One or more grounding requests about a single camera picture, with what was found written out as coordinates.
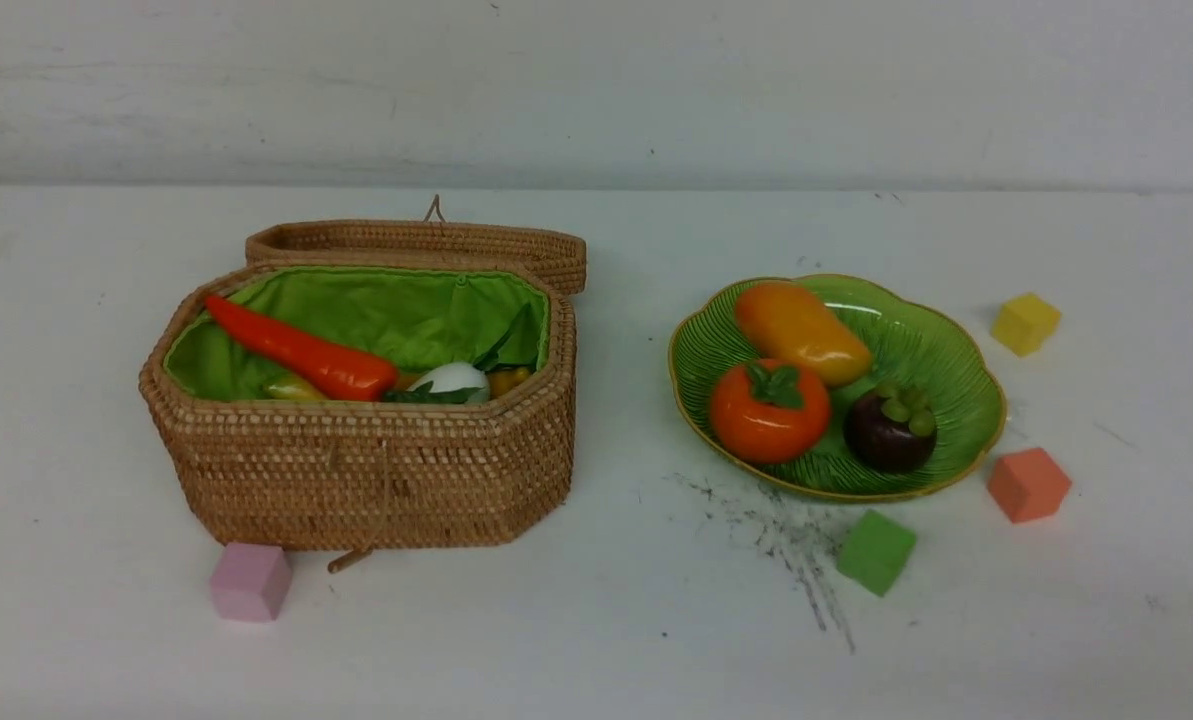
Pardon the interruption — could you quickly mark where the yellow banana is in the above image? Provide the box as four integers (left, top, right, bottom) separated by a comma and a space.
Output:
264, 364, 532, 405

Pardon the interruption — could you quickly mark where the white radish with leaves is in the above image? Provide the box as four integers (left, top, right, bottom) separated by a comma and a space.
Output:
389, 304, 537, 405

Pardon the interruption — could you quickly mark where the orange persimmon green calyx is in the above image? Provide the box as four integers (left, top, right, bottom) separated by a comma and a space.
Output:
707, 356, 832, 465

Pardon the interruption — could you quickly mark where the yellow orange mango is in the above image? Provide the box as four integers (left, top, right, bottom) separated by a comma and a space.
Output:
733, 281, 872, 387

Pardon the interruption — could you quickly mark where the orange carrot with leaves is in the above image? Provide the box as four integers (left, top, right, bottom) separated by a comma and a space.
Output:
204, 294, 487, 405

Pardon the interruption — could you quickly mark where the dark purple mangosteen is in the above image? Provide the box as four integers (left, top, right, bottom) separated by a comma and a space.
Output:
843, 381, 938, 474

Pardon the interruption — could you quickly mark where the woven wicker basket green lining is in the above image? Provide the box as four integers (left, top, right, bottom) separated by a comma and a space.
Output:
140, 205, 587, 565

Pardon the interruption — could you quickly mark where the green ribbed glass plate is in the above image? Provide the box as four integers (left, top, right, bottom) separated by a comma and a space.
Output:
666, 273, 1008, 503

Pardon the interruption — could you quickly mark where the green foam cube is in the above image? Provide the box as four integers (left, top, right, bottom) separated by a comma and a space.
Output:
835, 509, 917, 597

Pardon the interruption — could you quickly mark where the pink foam cube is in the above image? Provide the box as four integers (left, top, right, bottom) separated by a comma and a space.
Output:
209, 542, 293, 623

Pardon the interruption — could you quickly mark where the yellow foam cube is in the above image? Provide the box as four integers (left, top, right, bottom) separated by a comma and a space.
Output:
990, 292, 1062, 356

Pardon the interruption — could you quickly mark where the orange foam cube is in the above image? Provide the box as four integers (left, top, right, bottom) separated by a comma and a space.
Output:
985, 447, 1073, 525

